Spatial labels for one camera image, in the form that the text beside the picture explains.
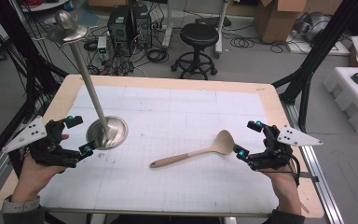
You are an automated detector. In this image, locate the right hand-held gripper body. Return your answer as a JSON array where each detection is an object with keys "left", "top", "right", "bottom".
[{"left": 247, "top": 124, "right": 324, "bottom": 172}]

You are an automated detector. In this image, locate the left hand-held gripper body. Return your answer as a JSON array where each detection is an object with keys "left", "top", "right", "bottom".
[{"left": 2, "top": 116, "right": 82, "bottom": 169}]

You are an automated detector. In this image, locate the beige wooden spoon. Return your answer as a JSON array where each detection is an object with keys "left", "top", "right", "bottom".
[{"left": 149, "top": 129, "right": 236, "bottom": 169}]

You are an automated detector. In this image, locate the steel utensil stand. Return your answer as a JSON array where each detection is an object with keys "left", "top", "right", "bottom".
[{"left": 45, "top": 9, "right": 130, "bottom": 151}]

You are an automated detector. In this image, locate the person's right hand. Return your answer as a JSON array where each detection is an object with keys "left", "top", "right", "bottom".
[{"left": 258, "top": 155, "right": 304, "bottom": 217}]

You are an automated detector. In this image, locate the person's left hand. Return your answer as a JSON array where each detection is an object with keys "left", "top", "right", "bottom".
[{"left": 10, "top": 133, "right": 70, "bottom": 203}]

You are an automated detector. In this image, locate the wooden table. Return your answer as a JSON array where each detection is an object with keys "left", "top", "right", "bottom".
[{"left": 0, "top": 73, "right": 325, "bottom": 219}]

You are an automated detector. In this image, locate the grey tape strip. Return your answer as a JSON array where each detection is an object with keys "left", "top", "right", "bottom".
[{"left": 299, "top": 172, "right": 321, "bottom": 183}]

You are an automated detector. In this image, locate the grey wristband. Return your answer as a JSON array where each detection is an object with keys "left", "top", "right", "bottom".
[{"left": 1, "top": 195, "right": 42, "bottom": 215}]

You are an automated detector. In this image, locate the white grid mat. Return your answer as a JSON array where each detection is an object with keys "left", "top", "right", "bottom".
[{"left": 38, "top": 84, "right": 280, "bottom": 215}]

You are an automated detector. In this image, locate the small silver device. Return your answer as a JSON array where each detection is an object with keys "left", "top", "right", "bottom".
[{"left": 96, "top": 35, "right": 108, "bottom": 62}]

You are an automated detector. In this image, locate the large white foam block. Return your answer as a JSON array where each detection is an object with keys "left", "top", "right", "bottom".
[{"left": 323, "top": 66, "right": 358, "bottom": 134}]

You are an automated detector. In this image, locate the white metal stand leg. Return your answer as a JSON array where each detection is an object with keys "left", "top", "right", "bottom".
[
  {"left": 213, "top": 0, "right": 228, "bottom": 59},
  {"left": 160, "top": 0, "right": 175, "bottom": 49}
]

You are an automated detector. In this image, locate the black computer tower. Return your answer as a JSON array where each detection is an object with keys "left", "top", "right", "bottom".
[
  {"left": 131, "top": 3, "right": 154, "bottom": 49},
  {"left": 106, "top": 5, "right": 134, "bottom": 49}
]

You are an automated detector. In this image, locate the black round stool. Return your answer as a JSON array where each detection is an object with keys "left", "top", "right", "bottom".
[{"left": 170, "top": 22, "right": 220, "bottom": 81}]

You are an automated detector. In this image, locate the brown cardboard box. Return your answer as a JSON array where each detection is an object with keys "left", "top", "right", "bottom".
[{"left": 254, "top": 0, "right": 309, "bottom": 44}]

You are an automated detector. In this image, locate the black flat device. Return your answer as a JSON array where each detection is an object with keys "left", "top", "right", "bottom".
[{"left": 195, "top": 15, "right": 233, "bottom": 29}]

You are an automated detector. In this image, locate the grey round appliance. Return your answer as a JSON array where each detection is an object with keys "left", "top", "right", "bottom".
[{"left": 295, "top": 11, "right": 332, "bottom": 43}]

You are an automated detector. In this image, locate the white round table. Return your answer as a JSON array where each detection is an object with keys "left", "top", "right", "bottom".
[{"left": 20, "top": 0, "right": 71, "bottom": 13}]

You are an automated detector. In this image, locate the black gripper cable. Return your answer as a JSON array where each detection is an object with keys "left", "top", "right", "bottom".
[{"left": 287, "top": 153, "right": 303, "bottom": 188}]

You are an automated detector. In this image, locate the aluminium rail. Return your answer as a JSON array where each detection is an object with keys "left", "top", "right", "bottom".
[{"left": 281, "top": 100, "right": 345, "bottom": 224}]

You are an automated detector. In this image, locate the black metal frame with cables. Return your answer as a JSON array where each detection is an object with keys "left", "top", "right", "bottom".
[{"left": 0, "top": 0, "right": 70, "bottom": 176}]

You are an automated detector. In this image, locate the black cable coil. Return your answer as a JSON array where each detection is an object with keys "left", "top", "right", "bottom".
[
  {"left": 229, "top": 35, "right": 256, "bottom": 49},
  {"left": 145, "top": 48, "right": 170, "bottom": 64}
]

